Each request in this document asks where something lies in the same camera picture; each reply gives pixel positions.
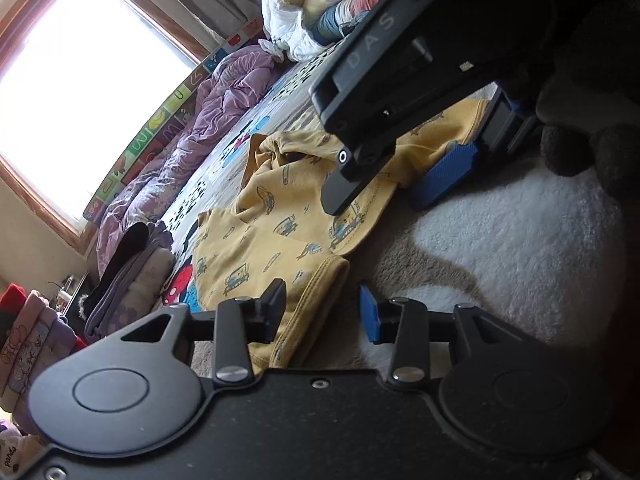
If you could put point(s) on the black folded garment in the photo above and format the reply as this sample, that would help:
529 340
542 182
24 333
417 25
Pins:
134 242

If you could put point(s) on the grey purple folded garment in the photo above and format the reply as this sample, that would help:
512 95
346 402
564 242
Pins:
120 290

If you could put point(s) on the dark cabinet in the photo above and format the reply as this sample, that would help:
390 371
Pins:
75 295

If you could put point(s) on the stack of folded clothes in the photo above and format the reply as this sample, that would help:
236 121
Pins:
35 330

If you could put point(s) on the white padded jacket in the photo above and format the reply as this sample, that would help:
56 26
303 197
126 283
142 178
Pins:
280 20

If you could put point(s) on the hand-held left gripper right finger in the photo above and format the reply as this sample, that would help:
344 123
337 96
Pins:
369 312

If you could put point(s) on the person's right hand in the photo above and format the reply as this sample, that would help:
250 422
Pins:
565 150

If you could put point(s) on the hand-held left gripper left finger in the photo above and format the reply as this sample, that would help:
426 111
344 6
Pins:
272 310

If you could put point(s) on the cartoon printed fluffy blanket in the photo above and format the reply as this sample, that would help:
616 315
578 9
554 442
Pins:
500 240

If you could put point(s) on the purple quilt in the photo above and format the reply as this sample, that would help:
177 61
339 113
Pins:
220 105

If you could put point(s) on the yellow printed shirt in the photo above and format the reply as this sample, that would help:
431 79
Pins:
265 240

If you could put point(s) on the colourful alphabet panel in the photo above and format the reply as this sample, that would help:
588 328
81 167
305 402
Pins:
150 130

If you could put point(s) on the cream floral folded quilt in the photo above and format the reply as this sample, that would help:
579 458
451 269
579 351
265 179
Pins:
150 285

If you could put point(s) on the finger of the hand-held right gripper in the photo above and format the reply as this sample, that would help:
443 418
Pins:
442 175
345 195

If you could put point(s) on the wooden framed window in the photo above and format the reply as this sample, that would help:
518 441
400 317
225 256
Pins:
75 85

